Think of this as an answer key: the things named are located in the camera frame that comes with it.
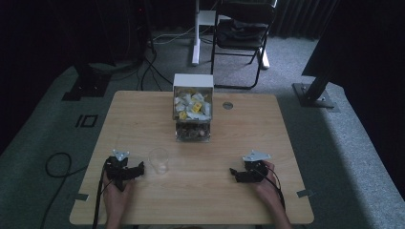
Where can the black stand base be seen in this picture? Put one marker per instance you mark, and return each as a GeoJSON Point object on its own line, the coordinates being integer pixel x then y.
{"type": "Point", "coordinates": [87, 84]}

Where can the clear plastic cup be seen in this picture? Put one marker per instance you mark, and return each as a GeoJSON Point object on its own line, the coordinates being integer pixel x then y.
{"type": "Point", "coordinates": [158, 160]}

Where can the person's right hand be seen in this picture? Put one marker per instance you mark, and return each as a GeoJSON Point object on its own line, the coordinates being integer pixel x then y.
{"type": "Point", "coordinates": [266, 186]}

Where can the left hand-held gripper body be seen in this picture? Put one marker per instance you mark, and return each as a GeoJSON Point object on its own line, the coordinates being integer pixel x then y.
{"type": "Point", "coordinates": [117, 170]}

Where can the grey tape strip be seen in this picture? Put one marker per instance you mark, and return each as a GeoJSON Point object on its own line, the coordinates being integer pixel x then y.
{"type": "Point", "coordinates": [304, 193]}
{"type": "Point", "coordinates": [81, 197]}

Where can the white two-tier dispenser box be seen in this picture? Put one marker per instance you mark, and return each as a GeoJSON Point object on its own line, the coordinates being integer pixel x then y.
{"type": "Point", "coordinates": [193, 82]}

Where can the grey round table grommet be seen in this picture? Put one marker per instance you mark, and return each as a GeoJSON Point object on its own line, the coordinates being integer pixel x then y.
{"type": "Point", "coordinates": [227, 105]}

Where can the black folding chair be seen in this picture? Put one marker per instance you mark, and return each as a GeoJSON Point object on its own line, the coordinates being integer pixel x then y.
{"type": "Point", "coordinates": [243, 44]}

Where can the pile of dark brown packets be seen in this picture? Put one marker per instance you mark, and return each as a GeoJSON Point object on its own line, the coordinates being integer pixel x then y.
{"type": "Point", "coordinates": [193, 131]}

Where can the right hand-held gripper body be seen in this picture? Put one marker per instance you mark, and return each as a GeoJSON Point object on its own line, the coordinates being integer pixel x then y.
{"type": "Point", "coordinates": [254, 168]}

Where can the white desk leg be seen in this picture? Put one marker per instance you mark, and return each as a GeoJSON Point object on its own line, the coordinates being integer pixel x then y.
{"type": "Point", "coordinates": [196, 47]}
{"type": "Point", "coordinates": [265, 58]}

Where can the dark cloth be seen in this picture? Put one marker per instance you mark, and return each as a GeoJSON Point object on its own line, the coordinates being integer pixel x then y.
{"type": "Point", "coordinates": [242, 29]}

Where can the person's left hand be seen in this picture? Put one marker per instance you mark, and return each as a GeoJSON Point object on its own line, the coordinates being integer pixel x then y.
{"type": "Point", "coordinates": [116, 197]}

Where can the metal stand with base plate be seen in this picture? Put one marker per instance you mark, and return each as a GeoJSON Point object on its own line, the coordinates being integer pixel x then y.
{"type": "Point", "coordinates": [315, 92]}

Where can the pile of white yellow packets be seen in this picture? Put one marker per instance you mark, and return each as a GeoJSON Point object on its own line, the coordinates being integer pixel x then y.
{"type": "Point", "coordinates": [193, 105]}

